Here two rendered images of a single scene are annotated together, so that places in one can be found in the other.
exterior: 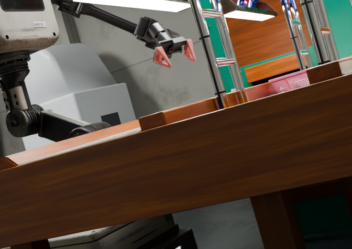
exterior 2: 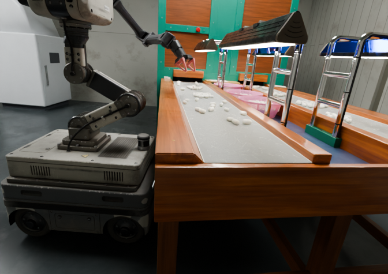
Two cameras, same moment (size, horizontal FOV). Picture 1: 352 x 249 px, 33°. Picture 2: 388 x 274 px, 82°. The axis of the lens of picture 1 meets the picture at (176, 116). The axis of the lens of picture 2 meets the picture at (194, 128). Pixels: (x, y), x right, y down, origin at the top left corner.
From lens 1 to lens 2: 1.07 m
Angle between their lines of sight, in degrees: 37
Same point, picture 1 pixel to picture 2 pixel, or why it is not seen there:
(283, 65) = (192, 74)
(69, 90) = (32, 32)
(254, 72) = (178, 72)
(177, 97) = (93, 56)
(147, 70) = not seen: hidden behind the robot
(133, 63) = not seen: hidden behind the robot
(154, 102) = not seen: hidden behind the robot
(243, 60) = (172, 63)
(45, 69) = (14, 11)
